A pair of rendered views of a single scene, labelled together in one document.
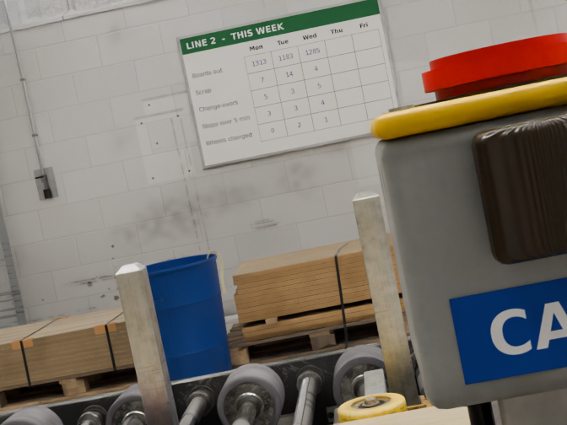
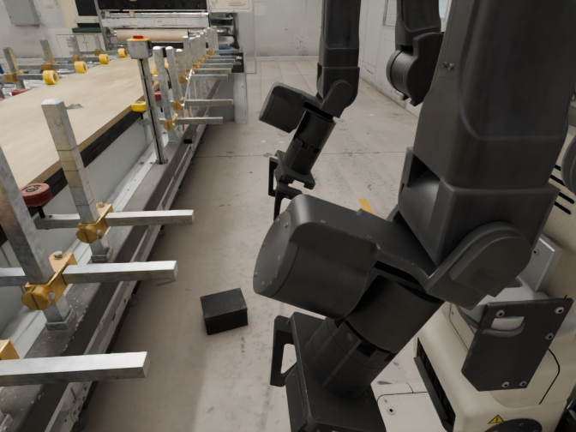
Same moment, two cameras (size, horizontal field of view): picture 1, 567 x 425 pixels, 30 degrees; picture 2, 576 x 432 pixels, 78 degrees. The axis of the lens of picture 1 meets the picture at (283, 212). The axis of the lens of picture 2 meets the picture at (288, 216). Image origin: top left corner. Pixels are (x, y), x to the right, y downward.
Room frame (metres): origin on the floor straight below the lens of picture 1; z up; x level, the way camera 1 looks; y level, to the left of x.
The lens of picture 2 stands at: (-0.08, 1.58, 1.33)
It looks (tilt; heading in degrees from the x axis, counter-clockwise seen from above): 30 degrees down; 261
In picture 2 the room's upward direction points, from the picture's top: straight up
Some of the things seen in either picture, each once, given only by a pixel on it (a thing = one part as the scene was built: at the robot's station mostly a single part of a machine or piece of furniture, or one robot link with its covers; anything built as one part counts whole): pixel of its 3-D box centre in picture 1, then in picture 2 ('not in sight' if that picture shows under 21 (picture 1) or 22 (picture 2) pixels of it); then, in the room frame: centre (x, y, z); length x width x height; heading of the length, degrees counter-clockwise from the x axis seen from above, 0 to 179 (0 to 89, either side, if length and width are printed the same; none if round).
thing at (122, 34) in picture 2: not in sight; (171, 34); (0.57, -3.21, 1.05); 1.43 x 0.12 x 0.12; 175
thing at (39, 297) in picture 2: not in sight; (51, 280); (0.35, 0.90, 0.81); 0.14 x 0.06 x 0.05; 85
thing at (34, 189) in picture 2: not in sight; (39, 206); (0.47, 0.62, 0.85); 0.08 x 0.08 x 0.11
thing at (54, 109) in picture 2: not in sight; (81, 193); (0.33, 0.68, 0.91); 0.04 x 0.04 x 0.48; 85
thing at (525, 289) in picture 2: not in sight; (469, 266); (-0.41, 1.20, 0.99); 0.28 x 0.16 x 0.22; 86
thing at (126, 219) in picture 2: not in sight; (117, 219); (0.28, 0.64, 0.80); 0.43 x 0.03 x 0.04; 175
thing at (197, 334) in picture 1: (183, 321); not in sight; (5.97, 0.68, 0.36); 0.59 x 0.57 x 0.73; 175
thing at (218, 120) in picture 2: not in sight; (181, 121); (0.20, -0.36, 0.81); 0.43 x 0.03 x 0.04; 175
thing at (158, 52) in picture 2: not in sight; (165, 99); (0.25, -0.32, 0.93); 0.04 x 0.04 x 0.48; 85
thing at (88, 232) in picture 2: not in sight; (96, 223); (0.33, 0.65, 0.80); 0.14 x 0.06 x 0.05; 85
